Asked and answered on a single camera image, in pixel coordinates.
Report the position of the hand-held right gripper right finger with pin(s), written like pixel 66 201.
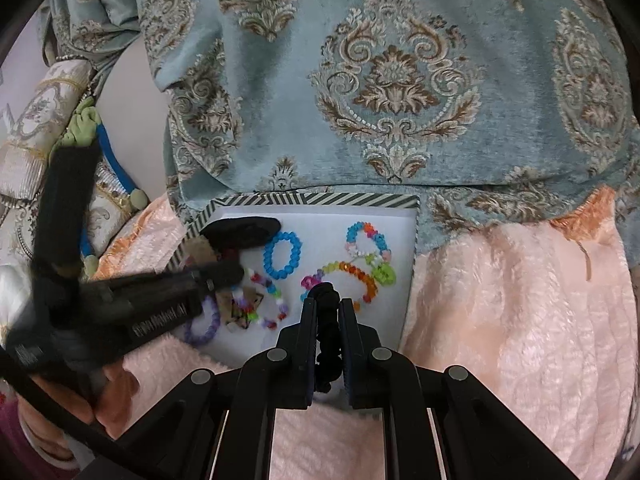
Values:
pixel 348 345

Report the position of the person's left hand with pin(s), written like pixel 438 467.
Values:
pixel 117 395

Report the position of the striped box with white inside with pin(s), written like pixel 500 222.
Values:
pixel 320 230

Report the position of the leopard print hair bow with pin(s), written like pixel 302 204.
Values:
pixel 235 310

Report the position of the cream patterned cushion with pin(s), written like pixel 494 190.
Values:
pixel 35 125

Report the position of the pink plush blanket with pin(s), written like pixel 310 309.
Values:
pixel 500 310

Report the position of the maroon garment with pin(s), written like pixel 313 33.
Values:
pixel 30 455

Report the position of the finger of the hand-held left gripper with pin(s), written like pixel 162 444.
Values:
pixel 215 277

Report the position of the black felt hair clip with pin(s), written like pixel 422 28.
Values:
pixel 240 232

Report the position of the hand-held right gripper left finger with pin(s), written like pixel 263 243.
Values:
pixel 310 345

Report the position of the teal damask curtain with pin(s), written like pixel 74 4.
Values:
pixel 400 60

